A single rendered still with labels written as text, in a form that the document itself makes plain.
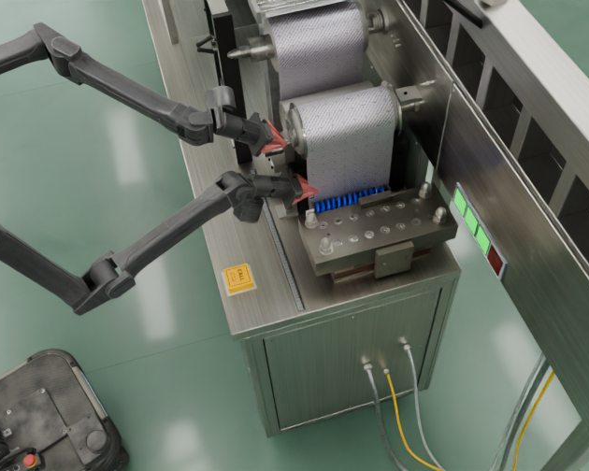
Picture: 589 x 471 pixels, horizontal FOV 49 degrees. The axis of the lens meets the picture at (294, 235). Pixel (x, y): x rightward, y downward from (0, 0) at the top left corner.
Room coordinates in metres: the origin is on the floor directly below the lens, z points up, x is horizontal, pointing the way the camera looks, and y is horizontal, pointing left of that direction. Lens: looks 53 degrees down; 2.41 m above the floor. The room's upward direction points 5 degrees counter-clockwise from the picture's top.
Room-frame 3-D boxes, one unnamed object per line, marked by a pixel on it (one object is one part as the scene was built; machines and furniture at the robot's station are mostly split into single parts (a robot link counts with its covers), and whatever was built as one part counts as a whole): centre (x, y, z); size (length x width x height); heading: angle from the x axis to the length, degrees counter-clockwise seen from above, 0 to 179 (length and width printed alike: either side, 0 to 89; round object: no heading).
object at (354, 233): (1.07, -0.23, 1.00); 0.40 x 0.16 x 0.06; 103
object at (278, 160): (1.23, 0.02, 1.05); 0.06 x 0.05 x 0.31; 103
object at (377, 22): (1.51, -0.26, 1.33); 0.07 x 0.07 x 0.07; 13
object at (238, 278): (1.00, 0.16, 0.91); 0.07 x 0.07 x 0.02; 13
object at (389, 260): (0.98, -0.26, 0.96); 0.10 x 0.03 x 0.11; 103
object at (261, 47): (1.44, 0.05, 1.33); 0.06 x 0.06 x 0.06; 13
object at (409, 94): (1.27, -0.32, 1.28); 0.06 x 0.05 x 0.02; 103
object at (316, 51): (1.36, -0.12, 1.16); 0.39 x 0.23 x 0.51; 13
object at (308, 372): (2.13, 0.13, 0.43); 2.52 x 0.64 x 0.86; 13
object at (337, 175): (1.17, -0.16, 1.11); 0.23 x 0.01 x 0.18; 103
